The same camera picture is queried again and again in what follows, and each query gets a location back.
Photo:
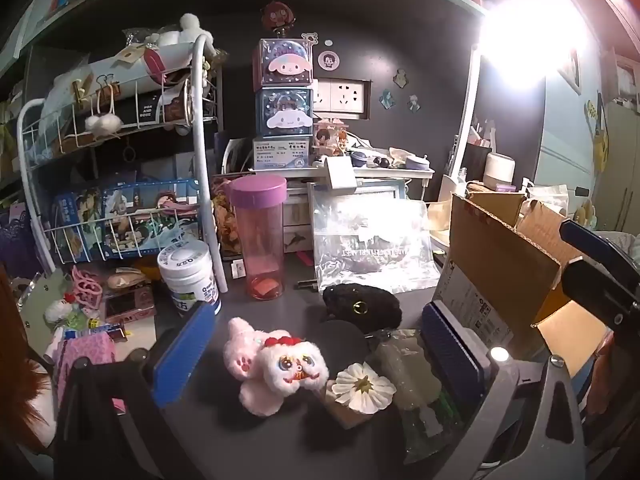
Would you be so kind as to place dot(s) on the teal figure sticker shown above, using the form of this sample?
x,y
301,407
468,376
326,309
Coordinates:
x,y
388,99

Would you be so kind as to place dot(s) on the black plush toy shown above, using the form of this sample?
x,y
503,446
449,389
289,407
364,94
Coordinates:
x,y
360,305

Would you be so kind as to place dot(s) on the black book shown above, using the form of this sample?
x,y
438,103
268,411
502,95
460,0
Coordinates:
x,y
130,110

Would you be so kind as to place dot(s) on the pink tumbler with purple lid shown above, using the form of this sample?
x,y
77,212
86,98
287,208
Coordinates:
x,y
260,240

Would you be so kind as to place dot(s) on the cardboard box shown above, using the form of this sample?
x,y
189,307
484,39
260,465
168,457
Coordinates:
x,y
490,260

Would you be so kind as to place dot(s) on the white medicine box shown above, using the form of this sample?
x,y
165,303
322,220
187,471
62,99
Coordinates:
x,y
280,152

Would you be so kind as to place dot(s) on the pale figure sticker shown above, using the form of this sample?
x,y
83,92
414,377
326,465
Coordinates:
x,y
400,77

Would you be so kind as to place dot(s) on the pink character box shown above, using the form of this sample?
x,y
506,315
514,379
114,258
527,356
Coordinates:
x,y
282,65

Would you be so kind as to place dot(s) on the orange snack bag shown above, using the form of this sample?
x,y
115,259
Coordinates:
x,y
225,220

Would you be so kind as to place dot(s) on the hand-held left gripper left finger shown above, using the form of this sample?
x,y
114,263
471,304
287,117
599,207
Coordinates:
x,y
185,350

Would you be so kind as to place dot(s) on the white pompoms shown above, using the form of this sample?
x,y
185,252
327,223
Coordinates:
x,y
102,124

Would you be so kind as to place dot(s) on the white mini drawer unit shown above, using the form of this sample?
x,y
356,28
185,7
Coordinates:
x,y
297,220

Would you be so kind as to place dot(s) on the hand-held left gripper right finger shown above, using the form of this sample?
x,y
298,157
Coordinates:
x,y
450,355

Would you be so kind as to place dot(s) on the pink compact device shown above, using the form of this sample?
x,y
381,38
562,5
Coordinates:
x,y
129,305

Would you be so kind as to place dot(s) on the person's reddish hair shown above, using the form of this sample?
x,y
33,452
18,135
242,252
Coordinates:
x,y
20,385

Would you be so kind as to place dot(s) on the white desk riser shelf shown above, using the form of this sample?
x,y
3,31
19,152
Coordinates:
x,y
380,173

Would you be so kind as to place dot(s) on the white cylinder humidifier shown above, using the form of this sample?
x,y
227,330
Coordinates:
x,y
498,169

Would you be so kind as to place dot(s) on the white desk lamp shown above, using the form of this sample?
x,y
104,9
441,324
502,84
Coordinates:
x,y
470,90

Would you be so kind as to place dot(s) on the small white plush red bow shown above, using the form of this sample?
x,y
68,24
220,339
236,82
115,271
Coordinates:
x,y
59,310

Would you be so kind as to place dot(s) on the purple round case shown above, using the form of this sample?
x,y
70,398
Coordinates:
x,y
418,162

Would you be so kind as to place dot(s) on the white plush doll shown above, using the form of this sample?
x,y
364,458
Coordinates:
x,y
196,27

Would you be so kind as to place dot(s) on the small white card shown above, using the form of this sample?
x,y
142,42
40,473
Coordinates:
x,y
239,269

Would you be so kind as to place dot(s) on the grey figure sticker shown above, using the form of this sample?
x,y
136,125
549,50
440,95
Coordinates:
x,y
414,102

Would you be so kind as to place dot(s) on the tissue pack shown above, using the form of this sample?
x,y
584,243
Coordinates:
x,y
405,375

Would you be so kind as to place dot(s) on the pink tissue packet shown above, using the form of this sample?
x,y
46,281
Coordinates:
x,y
82,360

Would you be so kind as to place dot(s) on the row of blue illustrated boxes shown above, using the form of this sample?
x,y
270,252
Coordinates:
x,y
125,215

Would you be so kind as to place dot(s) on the wall power outlet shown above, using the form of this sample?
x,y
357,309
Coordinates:
x,y
342,97

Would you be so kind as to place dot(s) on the pink plush toy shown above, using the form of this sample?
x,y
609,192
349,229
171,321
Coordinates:
x,y
280,370

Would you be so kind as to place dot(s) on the dark red bobble figure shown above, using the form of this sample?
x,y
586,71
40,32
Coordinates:
x,y
278,15

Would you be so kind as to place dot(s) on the dark blue round case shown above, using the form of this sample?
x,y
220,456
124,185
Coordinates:
x,y
358,158

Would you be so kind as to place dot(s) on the small black clip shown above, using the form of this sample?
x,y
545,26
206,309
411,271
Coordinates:
x,y
306,286

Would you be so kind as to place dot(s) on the pink hair claw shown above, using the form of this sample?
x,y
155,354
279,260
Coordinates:
x,y
86,287

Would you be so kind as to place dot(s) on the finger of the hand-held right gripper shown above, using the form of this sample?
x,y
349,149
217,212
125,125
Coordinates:
x,y
585,235
595,287

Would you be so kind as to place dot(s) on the blue character box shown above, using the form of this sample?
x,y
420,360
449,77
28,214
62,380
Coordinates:
x,y
285,115

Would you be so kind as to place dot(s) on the white plastic jar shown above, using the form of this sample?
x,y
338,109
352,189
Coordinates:
x,y
187,270

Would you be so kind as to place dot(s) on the cream pouch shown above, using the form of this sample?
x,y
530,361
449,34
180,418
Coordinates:
x,y
440,220

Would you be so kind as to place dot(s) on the clear zip bag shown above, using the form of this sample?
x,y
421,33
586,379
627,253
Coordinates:
x,y
370,240

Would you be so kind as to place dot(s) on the miniature house with figurines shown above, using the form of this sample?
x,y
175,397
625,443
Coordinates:
x,y
330,142

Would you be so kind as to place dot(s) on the round face sticker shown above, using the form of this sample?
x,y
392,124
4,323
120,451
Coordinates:
x,y
329,61

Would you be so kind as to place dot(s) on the grey green board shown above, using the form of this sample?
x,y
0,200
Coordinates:
x,y
42,295

